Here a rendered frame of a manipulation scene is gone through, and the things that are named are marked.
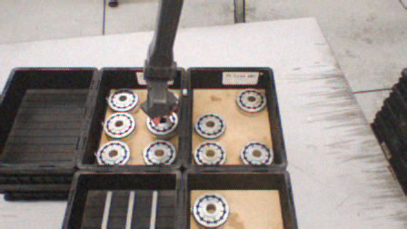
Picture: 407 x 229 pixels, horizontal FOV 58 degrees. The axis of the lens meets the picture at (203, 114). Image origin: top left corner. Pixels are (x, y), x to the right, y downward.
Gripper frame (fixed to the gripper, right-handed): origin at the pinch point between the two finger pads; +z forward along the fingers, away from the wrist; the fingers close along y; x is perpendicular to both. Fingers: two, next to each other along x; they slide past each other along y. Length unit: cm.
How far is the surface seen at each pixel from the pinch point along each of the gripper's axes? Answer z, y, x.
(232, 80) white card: 1.5, 29.5, -3.2
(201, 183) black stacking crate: 1.2, -5.7, -24.7
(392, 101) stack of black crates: 49, 110, -41
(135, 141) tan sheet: 5.9, -9.5, 2.6
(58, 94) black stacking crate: 6.6, -17.6, 37.9
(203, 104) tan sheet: 6.2, 17.5, -1.4
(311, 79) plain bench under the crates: 20, 66, -15
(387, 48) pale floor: 92, 195, -8
